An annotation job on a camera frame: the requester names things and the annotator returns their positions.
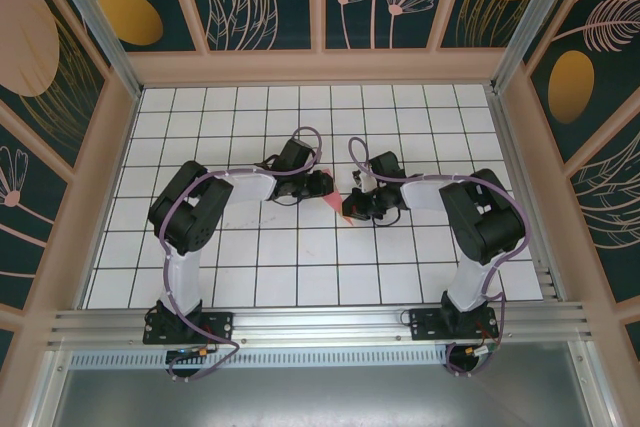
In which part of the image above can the pink square paper sheet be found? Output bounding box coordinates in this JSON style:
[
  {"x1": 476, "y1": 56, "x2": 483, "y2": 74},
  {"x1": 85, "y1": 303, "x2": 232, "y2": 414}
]
[{"x1": 318, "y1": 166, "x2": 362, "y2": 226}]

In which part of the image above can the grey metal sheet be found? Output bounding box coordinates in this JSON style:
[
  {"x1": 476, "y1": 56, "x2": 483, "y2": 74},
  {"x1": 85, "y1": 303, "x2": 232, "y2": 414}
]
[{"x1": 29, "y1": 364, "x2": 615, "y2": 427}]

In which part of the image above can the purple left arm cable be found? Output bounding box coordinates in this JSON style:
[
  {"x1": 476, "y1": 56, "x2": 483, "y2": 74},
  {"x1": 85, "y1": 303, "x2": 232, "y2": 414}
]
[{"x1": 158, "y1": 126, "x2": 323, "y2": 383}]

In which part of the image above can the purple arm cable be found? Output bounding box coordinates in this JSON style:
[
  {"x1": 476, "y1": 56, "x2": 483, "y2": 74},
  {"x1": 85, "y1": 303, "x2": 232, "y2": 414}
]
[
  {"x1": 158, "y1": 126, "x2": 323, "y2": 383},
  {"x1": 348, "y1": 136, "x2": 532, "y2": 379}
]

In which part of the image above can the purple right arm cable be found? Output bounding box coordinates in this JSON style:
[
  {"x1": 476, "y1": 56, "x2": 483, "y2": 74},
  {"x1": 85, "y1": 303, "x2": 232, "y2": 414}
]
[{"x1": 348, "y1": 136, "x2": 532, "y2": 379}]

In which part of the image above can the aluminium slotted base rail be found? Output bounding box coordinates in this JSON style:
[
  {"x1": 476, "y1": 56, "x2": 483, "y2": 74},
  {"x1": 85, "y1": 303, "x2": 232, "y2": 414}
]
[{"x1": 47, "y1": 299, "x2": 597, "y2": 349}]

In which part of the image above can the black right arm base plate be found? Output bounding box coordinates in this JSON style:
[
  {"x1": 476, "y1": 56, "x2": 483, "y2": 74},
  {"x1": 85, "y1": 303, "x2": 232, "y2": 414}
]
[{"x1": 408, "y1": 307, "x2": 501, "y2": 343}]

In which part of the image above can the aluminium side rail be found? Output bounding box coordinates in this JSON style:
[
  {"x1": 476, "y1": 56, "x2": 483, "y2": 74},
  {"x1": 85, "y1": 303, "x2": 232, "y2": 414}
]
[{"x1": 485, "y1": 85, "x2": 564, "y2": 302}]

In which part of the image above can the slotted grey cable duct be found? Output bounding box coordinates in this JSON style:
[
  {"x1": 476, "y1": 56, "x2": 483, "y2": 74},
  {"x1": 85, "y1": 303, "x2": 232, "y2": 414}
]
[{"x1": 69, "y1": 350, "x2": 451, "y2": 369}]

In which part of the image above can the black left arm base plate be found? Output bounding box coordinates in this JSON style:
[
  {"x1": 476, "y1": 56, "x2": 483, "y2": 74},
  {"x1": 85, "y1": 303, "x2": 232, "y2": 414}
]
[{"x1": 143, "y1": 310, "x2": 235, "y2": 346}]

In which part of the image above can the aluminium corner post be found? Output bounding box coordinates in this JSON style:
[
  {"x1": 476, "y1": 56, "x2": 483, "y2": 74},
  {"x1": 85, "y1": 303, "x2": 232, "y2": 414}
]
[
  {"x1": 39, "y1": 0, "x2": 144, "y2": 99},
  {"x1": 489, "y1": 0, "x2": 599, "y2": 95}
]

